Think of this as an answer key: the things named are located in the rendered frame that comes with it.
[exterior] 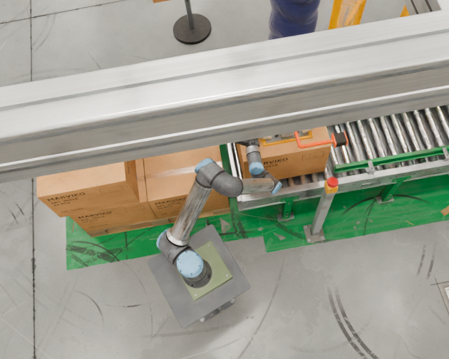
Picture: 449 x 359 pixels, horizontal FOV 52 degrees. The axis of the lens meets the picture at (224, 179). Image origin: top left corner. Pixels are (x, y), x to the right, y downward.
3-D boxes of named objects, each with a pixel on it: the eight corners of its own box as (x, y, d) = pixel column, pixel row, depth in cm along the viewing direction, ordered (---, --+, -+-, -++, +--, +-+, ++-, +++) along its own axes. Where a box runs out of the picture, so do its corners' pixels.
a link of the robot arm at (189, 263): (193, 287, 281) (187, 281, 265) (175, 267, 288) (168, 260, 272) (212, 269, 284) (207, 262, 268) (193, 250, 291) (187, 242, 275)
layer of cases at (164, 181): (211, 106, 421) (207, 79, 384) (229, 206, 379) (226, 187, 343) (82, 129, 420) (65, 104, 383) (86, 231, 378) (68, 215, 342)
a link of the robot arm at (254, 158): (250, 177, 293) (248, 170, 284) (246, 159, 299) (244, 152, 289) (264, 173, 293) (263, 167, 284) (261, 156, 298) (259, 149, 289)
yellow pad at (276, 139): (308, 125, 314) (309, 121, 309) (312, 137, 310) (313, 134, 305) (259, 134, 313) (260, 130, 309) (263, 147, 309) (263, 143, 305)
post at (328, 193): (316, 228, 382) (336, 178, 291) (318, 236, 379) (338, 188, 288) (308, 229, 382) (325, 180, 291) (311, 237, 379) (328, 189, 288)
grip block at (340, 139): (343, 134, 297) (344, 130, 293) (347, 146, 294) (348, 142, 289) (331, 137, 297) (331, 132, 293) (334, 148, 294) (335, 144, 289)
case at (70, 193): (135, 155, 359) (120, 129, 323) (140, 202, 342) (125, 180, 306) (58, 169, 358) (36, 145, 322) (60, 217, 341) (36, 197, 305)
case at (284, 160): (311, 125, 359) (316, 96, 323) (323, 171, 342) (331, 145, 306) (235, 139, 358) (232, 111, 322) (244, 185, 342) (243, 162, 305)
